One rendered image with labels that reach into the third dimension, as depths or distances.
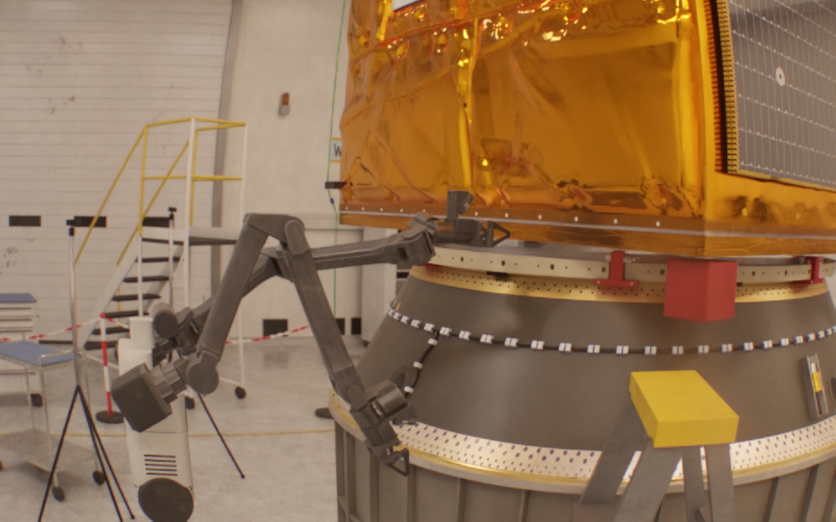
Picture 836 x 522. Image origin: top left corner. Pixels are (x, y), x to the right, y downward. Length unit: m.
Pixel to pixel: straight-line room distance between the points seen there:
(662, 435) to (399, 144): 1.77
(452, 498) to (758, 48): 1.47
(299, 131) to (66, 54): 3.73
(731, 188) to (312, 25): 9.04
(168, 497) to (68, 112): 7.81
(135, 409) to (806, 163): 1.80
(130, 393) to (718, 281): 1.35
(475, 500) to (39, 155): 7.98
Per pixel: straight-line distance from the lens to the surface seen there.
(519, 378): 2.04
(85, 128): 9.37
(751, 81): 1.79
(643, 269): 2.01
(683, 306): 1.75
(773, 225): 1.93
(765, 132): 1.82
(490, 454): 1.99
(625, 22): 1.84
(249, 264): 1.63
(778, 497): 2.17
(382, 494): 2.35
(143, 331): 1.85
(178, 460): 1.86
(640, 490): 1.21
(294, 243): 1.62
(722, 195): 1.70
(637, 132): 1.76
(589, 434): 1.95
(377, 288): 9.91
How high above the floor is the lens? 1.83
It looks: 2 degrees down
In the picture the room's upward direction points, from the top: 2 degrees clockwise
